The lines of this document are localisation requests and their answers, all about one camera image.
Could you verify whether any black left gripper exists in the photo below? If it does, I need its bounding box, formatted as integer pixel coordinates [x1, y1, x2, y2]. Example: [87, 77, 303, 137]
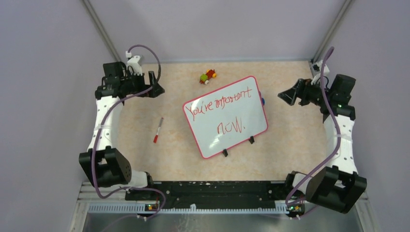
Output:
[120, 69, 164, 98]

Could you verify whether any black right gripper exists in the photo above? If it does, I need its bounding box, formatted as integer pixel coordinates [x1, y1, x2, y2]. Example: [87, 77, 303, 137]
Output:
[278, 77, 332, 106]

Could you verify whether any pink framed whiteboard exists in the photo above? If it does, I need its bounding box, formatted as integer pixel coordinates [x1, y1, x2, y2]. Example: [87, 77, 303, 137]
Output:
[182, 76, 268, 159]

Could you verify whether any colourful toy car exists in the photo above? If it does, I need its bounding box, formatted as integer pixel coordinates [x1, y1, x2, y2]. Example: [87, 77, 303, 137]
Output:
[199, 69, 217, 85]

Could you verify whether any grey cable duct strip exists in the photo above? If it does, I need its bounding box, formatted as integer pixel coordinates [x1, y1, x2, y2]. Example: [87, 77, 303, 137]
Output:
[88, 203, 289, 214]

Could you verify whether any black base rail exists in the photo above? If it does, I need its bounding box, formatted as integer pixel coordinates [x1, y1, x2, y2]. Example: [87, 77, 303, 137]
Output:
[125, 181, 291, 210]

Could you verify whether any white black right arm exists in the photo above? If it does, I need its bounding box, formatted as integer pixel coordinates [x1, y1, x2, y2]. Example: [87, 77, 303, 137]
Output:
[278, 74, 367, 214]

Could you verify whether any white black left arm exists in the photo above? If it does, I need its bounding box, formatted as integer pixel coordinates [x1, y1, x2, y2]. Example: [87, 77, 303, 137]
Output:
[79, 59, 165, 200]

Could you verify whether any red white marker pen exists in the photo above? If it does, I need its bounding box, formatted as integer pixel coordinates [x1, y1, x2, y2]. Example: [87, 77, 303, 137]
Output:
[156, 117, 164, 136]

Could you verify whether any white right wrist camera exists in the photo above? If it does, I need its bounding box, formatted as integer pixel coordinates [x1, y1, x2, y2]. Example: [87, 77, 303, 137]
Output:
[310, 59, 330, 85]

